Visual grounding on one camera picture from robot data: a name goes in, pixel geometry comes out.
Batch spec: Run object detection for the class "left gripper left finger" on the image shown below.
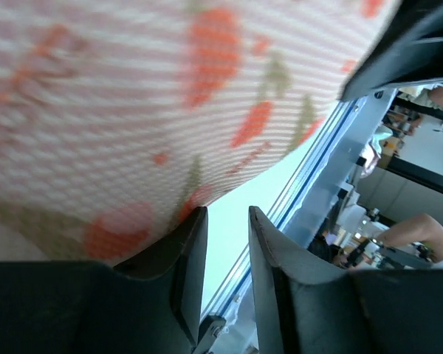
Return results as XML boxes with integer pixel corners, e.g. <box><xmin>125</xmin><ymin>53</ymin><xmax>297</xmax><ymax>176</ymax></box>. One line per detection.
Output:
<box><xmin>0</xmin><ymin>207</ymin><xmax>208</xmax><ymax>353</ymax></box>

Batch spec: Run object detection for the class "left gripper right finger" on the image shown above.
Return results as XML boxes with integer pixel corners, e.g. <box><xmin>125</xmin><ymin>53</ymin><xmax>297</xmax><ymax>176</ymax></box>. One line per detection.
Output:
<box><xmin>249</xmin><ymin>206</ymin><xmax>443</xmax><ymax>353</ymax></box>

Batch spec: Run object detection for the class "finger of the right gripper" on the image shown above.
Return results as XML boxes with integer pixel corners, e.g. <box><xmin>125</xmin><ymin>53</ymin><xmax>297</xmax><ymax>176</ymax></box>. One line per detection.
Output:
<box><xmin>340</xmin><ymin>0</ymin><xmax>443</xmax><ymax>101</ymax></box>

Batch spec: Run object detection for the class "person forearm in background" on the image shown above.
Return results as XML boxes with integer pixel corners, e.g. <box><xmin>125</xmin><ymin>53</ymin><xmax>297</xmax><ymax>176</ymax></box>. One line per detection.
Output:
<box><xmin>376</xmin><ymin>214</ymin><xmax>443</xmax><ymax>261</ymax></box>

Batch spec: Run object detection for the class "aluminium mounting rail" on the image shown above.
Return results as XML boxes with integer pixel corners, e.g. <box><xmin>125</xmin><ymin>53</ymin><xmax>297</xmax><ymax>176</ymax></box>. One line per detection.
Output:
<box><xmin>201</xmin><ymin>89</ymin><xmax>396</xmax><ymax>353</ymax></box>

